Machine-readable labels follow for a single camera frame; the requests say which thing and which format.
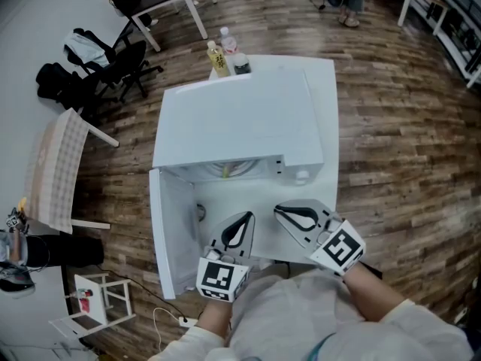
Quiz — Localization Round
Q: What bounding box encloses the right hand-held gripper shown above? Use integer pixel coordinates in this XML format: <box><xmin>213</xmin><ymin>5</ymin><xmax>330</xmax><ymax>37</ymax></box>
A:
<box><xmin>273</xmin><ymin>198</ymin><xmax>367</xmax><ymax>278</ymax></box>

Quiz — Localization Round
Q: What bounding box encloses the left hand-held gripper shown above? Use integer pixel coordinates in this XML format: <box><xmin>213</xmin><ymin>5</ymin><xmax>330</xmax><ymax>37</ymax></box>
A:
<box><xmin>195</xmin><ymin>211</ymin><xmax>258</xmax><ymax>304</ymax></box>

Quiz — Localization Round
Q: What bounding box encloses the purple eggplant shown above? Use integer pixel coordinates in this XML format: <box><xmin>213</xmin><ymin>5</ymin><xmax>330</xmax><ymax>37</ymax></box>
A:
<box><xmin>220</xmin><ymin>162</ymin><xmax>249</xmax><ymax>180</ymax></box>

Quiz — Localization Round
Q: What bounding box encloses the white microwave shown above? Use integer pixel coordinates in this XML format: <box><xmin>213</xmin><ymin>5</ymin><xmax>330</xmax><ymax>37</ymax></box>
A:
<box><xmin>148</xmin><ymin>69</ymin><xmax>326</xmax><ymax>301</ymax></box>

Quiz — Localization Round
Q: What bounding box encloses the person's left forearm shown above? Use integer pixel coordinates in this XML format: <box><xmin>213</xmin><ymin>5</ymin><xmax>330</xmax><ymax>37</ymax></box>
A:
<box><xmin>148</xmin><ymin>299</ymin><xmax>234</xmax><ymax>361</ymax></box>

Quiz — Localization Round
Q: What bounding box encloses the person's right forearm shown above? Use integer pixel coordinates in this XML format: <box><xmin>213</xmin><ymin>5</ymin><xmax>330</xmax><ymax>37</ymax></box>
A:
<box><xmin>343</xmin><ymin>261</ymin><xmax>473</xmax><ymax>361</ymax></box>

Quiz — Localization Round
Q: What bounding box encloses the white table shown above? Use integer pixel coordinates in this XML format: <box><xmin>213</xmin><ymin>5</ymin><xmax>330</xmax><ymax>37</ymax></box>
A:
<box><xmin>208</xmin><ymin>53</ymin><xmax>340</xmax><ymax>266</ymax></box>

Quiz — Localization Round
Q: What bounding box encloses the person's white garment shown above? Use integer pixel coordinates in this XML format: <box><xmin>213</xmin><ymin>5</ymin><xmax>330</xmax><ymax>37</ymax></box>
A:
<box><xmin>148</xmin><ymin>263</ymin><xmax>474</xmax><ymax>361</ymax></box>

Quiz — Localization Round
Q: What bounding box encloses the white stool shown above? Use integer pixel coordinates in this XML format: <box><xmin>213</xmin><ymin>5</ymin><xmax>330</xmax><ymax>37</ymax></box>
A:
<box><xmin>48</xmin><ymin>272</ymin><xmax>136</xmax><ymax>340</ymax></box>

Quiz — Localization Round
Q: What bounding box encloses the red green item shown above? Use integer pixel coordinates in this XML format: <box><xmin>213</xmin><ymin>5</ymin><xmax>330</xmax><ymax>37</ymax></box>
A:
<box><xmin>74</xmin><ymin>288</ymin><xmax>93</xmax><ymax>311</ymax></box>

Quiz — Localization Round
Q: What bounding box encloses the dark jar white lid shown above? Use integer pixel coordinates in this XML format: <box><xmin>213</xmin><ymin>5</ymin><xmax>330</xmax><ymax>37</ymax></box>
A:
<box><xmin>232</xmin><ymin>53</ymin><xmax>252</xmax><ymax>77</ymax></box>

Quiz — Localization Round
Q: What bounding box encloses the yellow drink bottle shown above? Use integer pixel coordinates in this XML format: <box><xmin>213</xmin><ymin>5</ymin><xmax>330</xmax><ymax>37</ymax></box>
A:
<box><xmin>206</xmin><ymin>40</ymin><xmax>231</xmax><ymax>78</ymax></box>

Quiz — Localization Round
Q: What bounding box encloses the checkered cloth table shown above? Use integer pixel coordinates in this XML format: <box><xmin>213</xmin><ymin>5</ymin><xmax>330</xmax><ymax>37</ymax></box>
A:
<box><xmin>24</xmin><ymin>107</ymin><xmax>120</xmax><ymax>235</ymax></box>

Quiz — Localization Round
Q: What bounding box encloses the clear bottle red label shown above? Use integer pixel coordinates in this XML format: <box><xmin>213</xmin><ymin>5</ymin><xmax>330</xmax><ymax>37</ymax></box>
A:
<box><xmin>219</xmin><ymin>26</ymin><xmax>241</xmax><ymax>58</ymax></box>

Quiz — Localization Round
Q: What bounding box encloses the black office chair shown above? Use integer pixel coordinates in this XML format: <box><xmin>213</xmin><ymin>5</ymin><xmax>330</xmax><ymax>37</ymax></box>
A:
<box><xmin>36</xmin><ymin>62</ymin><xmax>98</xmax><ymax>114</ymax></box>
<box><xmin>62</xmin><ymin>28</ymin><xmax>165</xmax><ymax>105</ymax></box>

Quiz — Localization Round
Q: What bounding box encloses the grey jacket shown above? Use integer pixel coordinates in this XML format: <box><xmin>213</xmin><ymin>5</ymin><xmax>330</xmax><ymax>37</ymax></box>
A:
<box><xmin>62</xmin><ymin>29</ymin><xmax>110</xmax><ymax>67</ymax></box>

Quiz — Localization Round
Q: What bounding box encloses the black metal railing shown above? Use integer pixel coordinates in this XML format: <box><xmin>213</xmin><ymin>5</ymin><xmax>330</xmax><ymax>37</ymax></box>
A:
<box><xmin>424</xmin><ymin>0</ymin><xmax>481</xmax><ymax>78</ymax></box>

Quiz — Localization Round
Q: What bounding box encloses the white cable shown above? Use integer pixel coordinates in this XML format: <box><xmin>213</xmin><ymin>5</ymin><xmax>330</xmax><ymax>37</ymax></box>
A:
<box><xmin>153</xmin><ymin>306</ymin><xmax>198</xmax><ymax>353</ymax></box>

